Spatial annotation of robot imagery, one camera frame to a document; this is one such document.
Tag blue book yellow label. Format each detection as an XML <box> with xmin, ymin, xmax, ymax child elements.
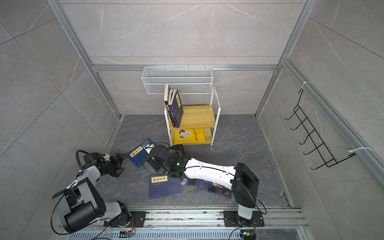
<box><xmin>128</xmin><ymin>139</ymin><xmax>154</xmax><ymax>168</ymax></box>

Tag navy book yin-yang cover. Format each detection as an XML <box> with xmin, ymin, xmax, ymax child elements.
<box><xmin>172</xmin><ymin>89</ymin><xmax>184</xmax><ymax>128</ymax></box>

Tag dark book pages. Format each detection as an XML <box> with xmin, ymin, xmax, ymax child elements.
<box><xmin>168</xmin><ymin>90</ymin><xmax>177</xmax><ymax>128</ymax></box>

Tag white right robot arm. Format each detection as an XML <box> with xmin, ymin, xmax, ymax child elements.
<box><xmin>145</xmin><ymin>144</ymin><xmax>260</xmax><ymax>221</ymax></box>

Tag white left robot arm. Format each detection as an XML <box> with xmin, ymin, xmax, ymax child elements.
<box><xmin>52</xmin><ymin>150</ymin><xmax>134</xmax><ymax>235</ymax></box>

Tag dark portrait book left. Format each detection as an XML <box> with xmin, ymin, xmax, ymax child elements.
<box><xmin>168</xmin><ymin>145</ymin><xmax>186</xmax><ymax>156</ymax></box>

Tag dark portrait book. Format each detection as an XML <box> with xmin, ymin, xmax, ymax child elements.
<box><xmin>168</xmin><ymin>145</ymin><xmax>186</xmax><ymax>156</ymax></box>
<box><xmin>196</xmin><ymin>180</ymin><xmax>232</xmax><ymax>199</ymax></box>

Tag navy yellow-label front book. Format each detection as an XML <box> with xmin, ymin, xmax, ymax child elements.
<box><xmin>149</xmin><ymin>174</ymin><xmax>182</xmax><ymax>200</ymax></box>

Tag yellow cartoon cover book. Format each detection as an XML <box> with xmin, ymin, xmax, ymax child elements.
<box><xmin>174</xmin><ymin>129</ymin><xmax>206</xmax><ymax>145</ymax></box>

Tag black white-title book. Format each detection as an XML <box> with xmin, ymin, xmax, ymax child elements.
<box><xmin>181</xmin><ymin>178</ymin><xmax>197</xmax><ymax>186</ymax></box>

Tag white metal wooden shelf rack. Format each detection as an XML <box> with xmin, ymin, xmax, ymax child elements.
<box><xmin>181</xmin><ymin>87</ymin><xmax>221</xmax><ymax>146</ymax></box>

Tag dark portrait book right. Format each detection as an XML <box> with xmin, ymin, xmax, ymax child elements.
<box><xmin>196</xmin><ymin>180</ymin><xmax>232</xmax><ymax>199</ymax></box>

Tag black yellow book on shelf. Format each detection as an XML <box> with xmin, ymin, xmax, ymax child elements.
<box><xmin>164</xmin><ymin>84</ymin><xmax>172</xmax><ymax>120</ymax></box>

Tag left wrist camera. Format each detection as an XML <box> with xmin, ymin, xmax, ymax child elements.
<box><xmin>102</xmin><ymin>154</ymin><xmax>110</xmax><ymax>162</ymax></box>

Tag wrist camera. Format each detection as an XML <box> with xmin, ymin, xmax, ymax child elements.
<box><xmin>102</xmin><ymin>154</ymin><xmax>110</xmax><ymax>162</ymax></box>
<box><xmin>142</xmin><ymin>143</ymin><xmax>154</xmax><ymax>150</ymax></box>

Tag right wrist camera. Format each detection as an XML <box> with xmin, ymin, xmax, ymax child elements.
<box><xmin>142</xmin><ymin>143</ymin><xmax>154</xmax><ymax>150</ymax></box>

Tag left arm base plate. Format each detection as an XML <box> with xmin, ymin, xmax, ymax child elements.
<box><xmin>126</xmin><ymin>211</ymin><xmax>147</xmax><ymax>228</ymax></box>

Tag white mesh wall basket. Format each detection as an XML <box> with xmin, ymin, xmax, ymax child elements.
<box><xmin>141</xmin><ymin>67</ymin><xmax>214</xmax><ymax>95</ymax></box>

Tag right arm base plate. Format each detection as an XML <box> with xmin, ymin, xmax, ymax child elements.
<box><xmin>223</xmin><ymin>211</ymin><xmax>265</xmax><ymax>228</ymax></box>

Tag black wire hook rack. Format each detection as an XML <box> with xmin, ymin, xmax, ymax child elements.
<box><xmin>285</xmin><ymin>89</ymin><xmax>356</xmax><ymax>171</ymax></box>

